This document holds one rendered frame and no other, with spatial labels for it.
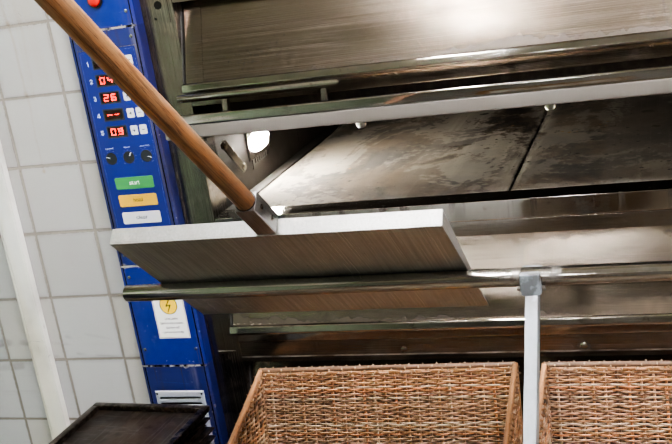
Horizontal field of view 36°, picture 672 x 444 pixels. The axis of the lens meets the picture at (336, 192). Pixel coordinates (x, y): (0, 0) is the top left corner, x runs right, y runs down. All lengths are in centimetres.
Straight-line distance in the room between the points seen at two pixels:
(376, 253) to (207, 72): 64
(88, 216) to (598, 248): 108
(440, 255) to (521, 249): 45
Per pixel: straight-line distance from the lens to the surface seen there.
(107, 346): 244
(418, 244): 159
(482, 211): 202
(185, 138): 135
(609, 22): 190
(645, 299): 204
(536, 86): 180
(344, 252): 164
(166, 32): 214
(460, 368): 212
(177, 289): 184
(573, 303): 205
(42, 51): 229
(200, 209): 220
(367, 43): 198
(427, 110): 183
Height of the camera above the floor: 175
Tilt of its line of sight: 15 degrees down
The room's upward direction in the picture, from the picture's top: 9 degrees counter-clockwise
